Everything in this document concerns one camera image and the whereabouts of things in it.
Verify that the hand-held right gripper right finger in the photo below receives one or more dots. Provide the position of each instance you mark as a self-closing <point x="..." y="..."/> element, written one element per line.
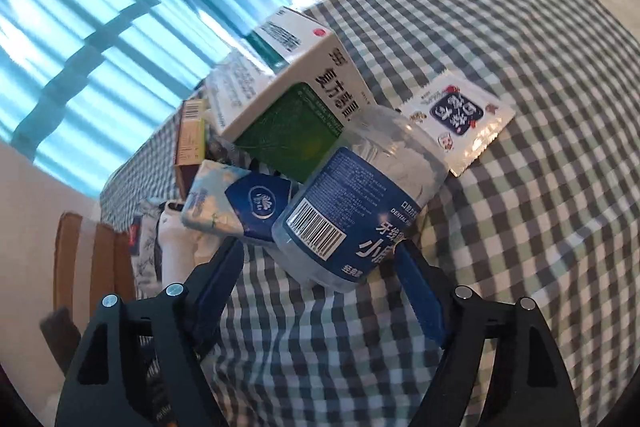
<point x="420" y="292"/>

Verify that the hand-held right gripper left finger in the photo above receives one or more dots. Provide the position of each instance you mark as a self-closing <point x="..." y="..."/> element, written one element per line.
<point x="220" y="279"/>

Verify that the clear plastic jar blue label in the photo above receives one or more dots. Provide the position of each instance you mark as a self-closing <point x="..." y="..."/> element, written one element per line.
<point x="350" y="197"/>

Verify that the white green medicine box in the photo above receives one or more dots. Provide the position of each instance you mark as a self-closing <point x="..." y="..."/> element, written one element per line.
<point x="300" y="72"/>

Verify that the blue white tissue pack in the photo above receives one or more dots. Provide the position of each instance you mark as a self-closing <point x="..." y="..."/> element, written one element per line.
<point x="220" y="202"/>

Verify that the floral patterned cloth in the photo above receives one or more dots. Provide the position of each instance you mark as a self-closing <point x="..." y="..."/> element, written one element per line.
<point x="145" y="252"/>

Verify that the wooden chair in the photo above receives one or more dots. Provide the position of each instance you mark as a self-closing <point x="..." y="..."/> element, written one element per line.
<point x="97" y="257"/>

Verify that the yellow brown small box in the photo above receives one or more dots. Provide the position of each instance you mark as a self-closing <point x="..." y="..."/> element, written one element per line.
<point x="190" y="134"/>

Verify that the white sachet dark label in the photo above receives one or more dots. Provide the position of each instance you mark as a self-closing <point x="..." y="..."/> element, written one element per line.
<point x="460" y="117"/>

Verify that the teal curtain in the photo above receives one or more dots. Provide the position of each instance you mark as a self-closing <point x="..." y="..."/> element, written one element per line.
<point x="125" y="22"/>

